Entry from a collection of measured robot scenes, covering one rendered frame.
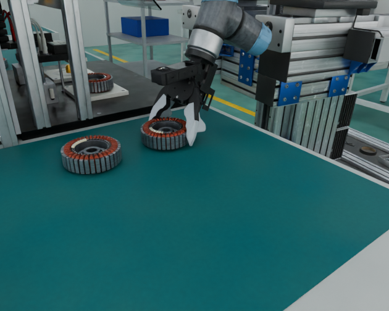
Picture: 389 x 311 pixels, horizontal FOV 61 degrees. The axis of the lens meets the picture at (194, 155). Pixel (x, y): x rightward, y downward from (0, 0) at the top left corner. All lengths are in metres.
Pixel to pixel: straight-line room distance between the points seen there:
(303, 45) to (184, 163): 0.56
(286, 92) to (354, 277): 0.74
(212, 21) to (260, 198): 0.40
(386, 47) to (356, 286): 0.81
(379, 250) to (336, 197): 0.13
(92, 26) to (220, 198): 6.29
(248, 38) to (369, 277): 0.56
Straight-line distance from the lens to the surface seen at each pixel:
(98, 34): 6.79
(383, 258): 0.53
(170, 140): 0.70
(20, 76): 1.21
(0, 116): 0.79
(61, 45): 0.98
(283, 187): 0.61
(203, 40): 0.75
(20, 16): 0.78
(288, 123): 1.49
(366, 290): 0.47
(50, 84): 0.98
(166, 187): 0.59
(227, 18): 0.78
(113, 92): 1.01
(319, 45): 1.11
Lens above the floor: 1.07
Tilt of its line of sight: 27 degrees down
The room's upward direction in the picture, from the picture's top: 1 degrees clockwise
